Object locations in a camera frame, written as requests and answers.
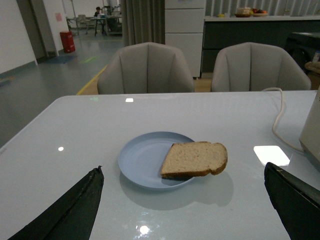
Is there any grey curtain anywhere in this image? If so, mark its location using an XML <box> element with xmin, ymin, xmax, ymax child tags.
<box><xmin>121</xmin><ymin>0</ymin><xmax>165</xmax><ymax>47</ymax></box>

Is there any black appliance at right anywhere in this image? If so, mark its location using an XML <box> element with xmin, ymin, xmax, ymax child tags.
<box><xmin>284</xmin><ymin>32</ymin><xmax>320</xmax><ymax>74</ymax></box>

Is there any woven basket on counter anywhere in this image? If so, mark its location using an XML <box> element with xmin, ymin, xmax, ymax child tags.
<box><xmin>234</xmin><ymin>7</ymin><xmax>253</xmax><ymax>18</ymax></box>

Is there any distant work table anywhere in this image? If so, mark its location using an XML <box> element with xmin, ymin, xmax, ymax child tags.
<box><xmin>90</xmin><ymin>16</ymin><xmax>107</xmax><ymax>36</ymax></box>

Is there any dark grey kitchen counter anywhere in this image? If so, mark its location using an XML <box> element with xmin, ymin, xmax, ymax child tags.
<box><xmin>201</xmin><ymin>16</ymin><xmax>320</xmax><ymax>73</ymax></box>

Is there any red box on floor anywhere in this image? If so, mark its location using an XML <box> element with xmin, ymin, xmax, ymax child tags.
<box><xmin>59</xmin><ymin>31</ymin><xmax>76</xmax><ymax>53</ymax></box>

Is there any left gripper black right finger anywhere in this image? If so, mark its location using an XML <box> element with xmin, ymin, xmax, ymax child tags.
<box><xmin>264</xmin><ymin>162</ymin><xmax>320</xmax><ymax>240</ymax></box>

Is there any white drawer cabinet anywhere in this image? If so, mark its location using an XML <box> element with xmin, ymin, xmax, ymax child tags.
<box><xmin>164</xmin><ymin>0</ymin><xmax>206</xmax><ymax>78</ymax></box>

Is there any pink paper on wall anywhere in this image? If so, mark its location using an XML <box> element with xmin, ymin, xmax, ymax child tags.
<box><xmin>55</xmin><ymin>12</ymin><xmax>62</xmax><ymax>22</ymax></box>

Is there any white toaster power cable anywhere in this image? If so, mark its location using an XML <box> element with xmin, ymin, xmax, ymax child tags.
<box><xmin>261</xmin><ymin>87</ymin><xmax>304</xmax><ymax>152</ymax></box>

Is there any light blue round plate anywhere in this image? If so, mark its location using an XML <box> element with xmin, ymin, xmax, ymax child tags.
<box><xmin>118</xmin><ymin>131</ymin><xmax>194</xmax><ymax>191</ymax></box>

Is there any grey armchair on right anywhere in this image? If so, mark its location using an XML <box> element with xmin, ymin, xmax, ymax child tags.
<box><xmin>211</xmin><ymin>42</ymin><xmax>311</xmax><ymax>92</ymax></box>

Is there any cream two-slot toaster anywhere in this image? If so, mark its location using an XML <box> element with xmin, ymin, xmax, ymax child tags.
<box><xmin>299</xmin><ymin>89</ymin><xmax>320</xmax><ymax>170</ymax></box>

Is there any brown bread slice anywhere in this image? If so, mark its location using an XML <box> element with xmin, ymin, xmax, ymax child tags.
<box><xmin>160</xmin><ymin>141</ymin><xmax>228</xmax><ymax>179</ymax></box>

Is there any grey armchair on left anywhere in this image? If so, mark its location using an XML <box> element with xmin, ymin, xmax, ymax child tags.
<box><xmin>97</xmin><ymin>42</ymin><xmax>195</xmax><ymax>95</ymax></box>

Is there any fruit bowl on counter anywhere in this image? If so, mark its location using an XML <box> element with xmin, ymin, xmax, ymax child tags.
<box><xmin>251</xmin><ymin>8</ymin><xmax>268</xmax><ymax>17</ymax></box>

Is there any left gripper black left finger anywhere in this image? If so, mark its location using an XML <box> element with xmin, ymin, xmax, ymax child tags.
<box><xmin>10</xmin><ymin>166</ymin><xmax>104</xmax><ymax>240</ymax></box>

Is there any seated person far away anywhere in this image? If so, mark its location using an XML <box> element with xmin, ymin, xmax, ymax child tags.
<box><xmin>94</xmin><ymin>6</ymin><xmax>101</xmax><ymax>19</ymax></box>

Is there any grey armchair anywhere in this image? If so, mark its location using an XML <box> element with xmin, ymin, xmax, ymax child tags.
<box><xmin>211</xmin><ymin>42</ymin><xmax>311</xmax><ymax>92</ymax></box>
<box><xmin>97</xmin><ymin>42</ymin><xmax>195</xmax><ymax>95</ymax></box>

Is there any beige sofa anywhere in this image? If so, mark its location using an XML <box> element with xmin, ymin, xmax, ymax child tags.
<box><xmin>304</xmin><ymin>61</ymin><xmax>320</xmax><ymax>90</ymax></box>

